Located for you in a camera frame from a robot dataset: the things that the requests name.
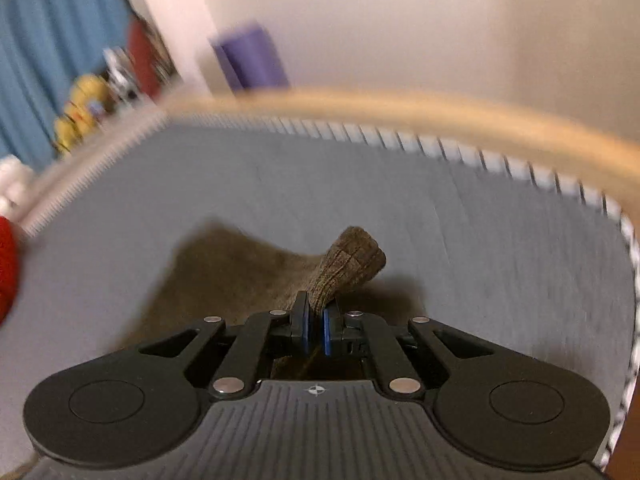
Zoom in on yellow plush toy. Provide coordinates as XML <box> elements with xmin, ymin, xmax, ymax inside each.
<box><xmin>52</xmin><ymin>74</ymin><xmax>114</xmax><ymax>159</ymax></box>

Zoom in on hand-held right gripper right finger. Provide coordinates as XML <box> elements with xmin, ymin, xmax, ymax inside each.
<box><xmin>322</xmin><ymin>298</ymin><xmax>495</xmax><ymax>401</ymax></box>

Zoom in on bright red plush toy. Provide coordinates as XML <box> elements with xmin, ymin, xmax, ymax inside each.
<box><xmin>0</xmin><ymin>214</ymin><xmax>27</xmax><ymax>327</ymax></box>

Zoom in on black and white toy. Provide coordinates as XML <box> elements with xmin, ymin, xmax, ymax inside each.
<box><xmin>102</xmin><ymin>47</ymin><xmax>142</xmax><ymax>112</ymax></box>

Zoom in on blue curtain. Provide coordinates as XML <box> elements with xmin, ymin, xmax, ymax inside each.
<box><xmin>0</xmin><ymin>0</ymin><xmax>137</xmax><ymax>171</ymax></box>

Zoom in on white plush toy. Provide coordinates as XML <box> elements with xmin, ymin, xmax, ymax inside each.
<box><xmin>0</xmin><ymin>155</ymin><xmax>37</xmax><ymax>222</ymax></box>

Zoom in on purple rolled yoga mat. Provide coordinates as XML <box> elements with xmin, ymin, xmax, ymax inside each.
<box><xmin>207</xmin><ymin>22</ymin><xmax>292</xmax><ymax>94</ymax></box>

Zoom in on grey bed blanket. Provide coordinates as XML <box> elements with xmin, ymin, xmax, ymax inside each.
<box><xmin>0</xmin><ymin>112</ymin><xmax>640</xmax><ymax>480</ymax></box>

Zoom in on brown knit pants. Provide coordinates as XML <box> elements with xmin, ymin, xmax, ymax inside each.
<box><xmin>0</xmin><ymin>224</ymin><xmax>426</xmax><ymax>480</ymax></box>

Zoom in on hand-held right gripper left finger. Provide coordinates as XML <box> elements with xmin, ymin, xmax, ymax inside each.
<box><xmin>136</xmin><ymin>290</ymin><xmax>312</xmax><ymax>401</ymax></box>

